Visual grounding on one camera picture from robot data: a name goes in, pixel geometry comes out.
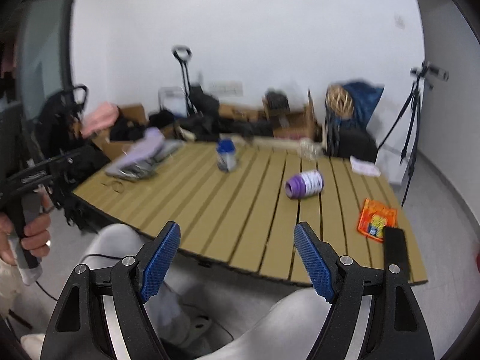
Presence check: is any pink cloth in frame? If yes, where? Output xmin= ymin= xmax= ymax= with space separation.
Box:
xmin=80 ymin=102 xmax=120 ymax=138

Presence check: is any black trolley handle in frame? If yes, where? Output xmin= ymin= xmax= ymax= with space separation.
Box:
xmin=172 ymin=45 xmax=196 ymax=116

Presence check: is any black suitcase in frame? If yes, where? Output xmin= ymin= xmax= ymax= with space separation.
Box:
xmin=325 ymin=111 xmax=377 ymax=163

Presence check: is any purple plastic bottle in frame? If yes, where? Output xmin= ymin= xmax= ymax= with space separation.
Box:
xmin=285 ymin=170 xmax=324 ymax=199

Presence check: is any black clothes pile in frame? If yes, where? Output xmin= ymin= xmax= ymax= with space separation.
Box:
xmin=148 ymin=85 xmax=273 ymax=141

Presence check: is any large cardboard box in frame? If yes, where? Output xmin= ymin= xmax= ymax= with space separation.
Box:
xmin=263 ymin=91 xmax=318 ymax=141

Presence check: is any small cardboard box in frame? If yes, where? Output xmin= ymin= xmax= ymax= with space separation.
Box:
xmin=119 ymin=103 xmax=148 ymax=125

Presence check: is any blue white can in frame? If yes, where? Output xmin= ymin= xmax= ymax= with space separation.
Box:
xmin=216 ymin=139 xmax=237 ymax=172

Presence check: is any blue fabric bag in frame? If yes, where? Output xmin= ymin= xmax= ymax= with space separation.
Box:
xmin=342 ymin=80 xmax=384 ymax=130

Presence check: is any white paper card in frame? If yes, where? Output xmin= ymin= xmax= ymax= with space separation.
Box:
xmin=350 ymin=156 xmax=382 ymax=177

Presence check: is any grey trouser leg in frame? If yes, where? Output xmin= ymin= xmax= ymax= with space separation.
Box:
xmin=80 ymin=223 xmax=191 ymax=348

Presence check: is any orange snack packet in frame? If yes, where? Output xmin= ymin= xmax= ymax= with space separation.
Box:
xmin=357 ymin=198 xmax=397 ymax=242

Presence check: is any person's left hand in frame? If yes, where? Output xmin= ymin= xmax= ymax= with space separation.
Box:
xmin=1 ymin=214 xmax=51 ymax=266

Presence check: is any woven rattan ball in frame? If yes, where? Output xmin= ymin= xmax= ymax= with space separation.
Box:
xmin=325 ymin=85 xmax=355 ymax=119

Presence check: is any black tripod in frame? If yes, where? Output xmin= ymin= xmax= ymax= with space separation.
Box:
xmin=377 ymin=60 xmax=449 ymax=206

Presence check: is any purple umbrella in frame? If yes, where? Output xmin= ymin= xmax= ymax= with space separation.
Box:
xmin=105 ymin=127 xmax=165 ymax=176

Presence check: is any clear plastic jar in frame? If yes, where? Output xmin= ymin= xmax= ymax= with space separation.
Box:
xmin=298 ymin=138 xmax=324 ymax=161

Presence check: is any white wall socket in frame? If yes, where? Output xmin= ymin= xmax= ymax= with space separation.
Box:
xmin=208 ymin=80 xmax=243 ymax=98

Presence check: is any black plastic bag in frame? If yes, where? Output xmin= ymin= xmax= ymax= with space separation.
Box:
xmin=264 ymin=89 xmax=290 ymax=112

